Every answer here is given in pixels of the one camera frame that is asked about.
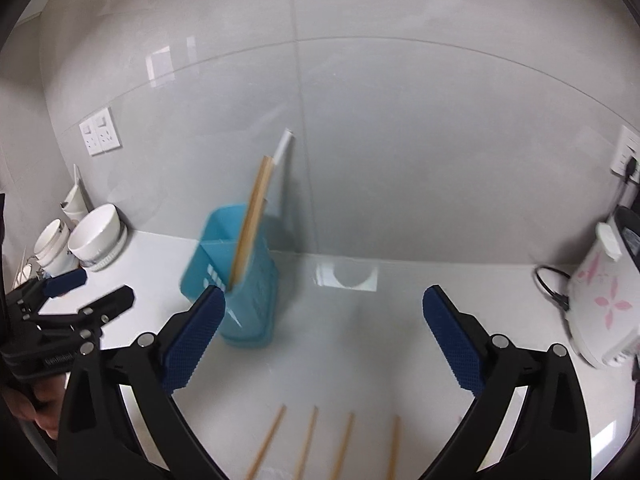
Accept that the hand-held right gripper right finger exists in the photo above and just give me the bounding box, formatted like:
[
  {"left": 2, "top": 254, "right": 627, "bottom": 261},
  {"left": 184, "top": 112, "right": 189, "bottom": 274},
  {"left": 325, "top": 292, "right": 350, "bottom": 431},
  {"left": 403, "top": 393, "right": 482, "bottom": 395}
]
[{"left": 420, "top": 285, "right": 591, "bottom": 480}]

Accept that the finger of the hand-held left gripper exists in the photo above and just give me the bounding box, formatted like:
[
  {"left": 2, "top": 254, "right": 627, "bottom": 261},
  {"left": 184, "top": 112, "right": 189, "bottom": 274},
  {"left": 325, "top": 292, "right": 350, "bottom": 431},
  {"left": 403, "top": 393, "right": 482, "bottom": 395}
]
[
  {"left": 37, "top": 285, "right": 136, "bottom": 343},
  {"left": 17, "top": 267, "right": 88, "bottom": 306}
]

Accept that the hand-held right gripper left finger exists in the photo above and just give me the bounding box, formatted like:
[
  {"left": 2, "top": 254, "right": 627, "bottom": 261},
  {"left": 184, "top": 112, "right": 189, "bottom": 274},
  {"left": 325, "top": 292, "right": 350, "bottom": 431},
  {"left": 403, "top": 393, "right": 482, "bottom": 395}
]
[{"left": 57, "top": 285, "right": 226, "bottom": 480}]

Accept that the blue plastic utensil holder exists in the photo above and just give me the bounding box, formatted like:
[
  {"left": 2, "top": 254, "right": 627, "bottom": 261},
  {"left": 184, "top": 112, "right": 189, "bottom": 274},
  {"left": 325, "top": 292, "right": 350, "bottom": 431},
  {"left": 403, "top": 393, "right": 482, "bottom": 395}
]
[{"left": 180, "top": 204, "right": 280, "bottom": 348}]

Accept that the thin plain wooden chopstick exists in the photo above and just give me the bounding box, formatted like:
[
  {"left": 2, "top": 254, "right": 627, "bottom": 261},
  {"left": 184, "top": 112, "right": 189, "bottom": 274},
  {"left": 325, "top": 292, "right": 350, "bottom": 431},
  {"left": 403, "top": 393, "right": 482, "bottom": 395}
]
[{"left": 388, "top": 415, "right": 402, "bottom": 480}]

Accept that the person's left hand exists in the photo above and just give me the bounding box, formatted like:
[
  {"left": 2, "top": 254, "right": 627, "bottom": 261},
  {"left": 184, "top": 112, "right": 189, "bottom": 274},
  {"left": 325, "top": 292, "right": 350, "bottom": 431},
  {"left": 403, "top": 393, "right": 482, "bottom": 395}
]
[{"left": 2, "top": 374, "right": 68, "bottom": 440}]

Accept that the white patterned bowl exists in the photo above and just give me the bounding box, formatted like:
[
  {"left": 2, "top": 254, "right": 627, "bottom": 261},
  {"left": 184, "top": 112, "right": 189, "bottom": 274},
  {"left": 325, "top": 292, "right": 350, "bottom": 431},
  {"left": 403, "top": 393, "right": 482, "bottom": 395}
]
[{"left": 37, "top": 240, "right": 81, "bottom": 273}]

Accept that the white tall pointed pitcher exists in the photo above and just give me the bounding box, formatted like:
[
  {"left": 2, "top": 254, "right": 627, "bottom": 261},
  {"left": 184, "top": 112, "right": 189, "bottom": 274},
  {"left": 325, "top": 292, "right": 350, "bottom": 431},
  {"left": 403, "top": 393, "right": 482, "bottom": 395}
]
[{"left": 60, "top": 164, "right": 90, "bottom": 221}]

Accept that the white pink flowered rice cooker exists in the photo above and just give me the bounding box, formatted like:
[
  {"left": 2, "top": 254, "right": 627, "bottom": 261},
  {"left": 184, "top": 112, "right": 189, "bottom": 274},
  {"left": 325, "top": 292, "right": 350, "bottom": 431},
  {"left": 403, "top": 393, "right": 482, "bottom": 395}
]
[{"left": 565, "top": 205, "right": 640, "bottom": 371}]

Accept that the white plastic chopstick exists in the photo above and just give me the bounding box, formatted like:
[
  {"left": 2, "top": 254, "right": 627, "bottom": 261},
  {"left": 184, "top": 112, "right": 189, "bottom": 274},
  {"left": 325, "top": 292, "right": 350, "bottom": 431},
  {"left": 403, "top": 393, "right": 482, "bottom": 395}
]
[
  {"left": 272, "top": 130, "right": 296, "bottom": 166},
  {"left": 270, "top": 128, "right": 293, "bottom": 166}
]

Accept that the black rice cooker cable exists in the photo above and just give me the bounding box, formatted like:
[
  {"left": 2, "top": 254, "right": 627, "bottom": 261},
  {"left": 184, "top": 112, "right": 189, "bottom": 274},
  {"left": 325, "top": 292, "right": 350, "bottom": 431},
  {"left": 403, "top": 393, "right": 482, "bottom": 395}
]
[{"left": 535, "top": 265, "right": 574, "bottom": 311}]

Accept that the black wall plug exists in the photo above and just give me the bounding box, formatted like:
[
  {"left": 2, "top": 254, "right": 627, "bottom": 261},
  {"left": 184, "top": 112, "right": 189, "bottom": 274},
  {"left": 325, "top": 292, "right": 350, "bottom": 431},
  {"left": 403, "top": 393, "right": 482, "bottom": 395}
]
[{"left": 617, "top": 157, "right": 640, "bottom": 211}]

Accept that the white wall socket with plug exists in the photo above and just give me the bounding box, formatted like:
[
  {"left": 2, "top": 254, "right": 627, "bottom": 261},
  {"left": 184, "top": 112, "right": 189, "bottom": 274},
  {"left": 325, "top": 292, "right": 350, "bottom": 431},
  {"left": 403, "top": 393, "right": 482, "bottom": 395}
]
[{"left": 611, "top": 125, "right": 640, "bottom": 183}]

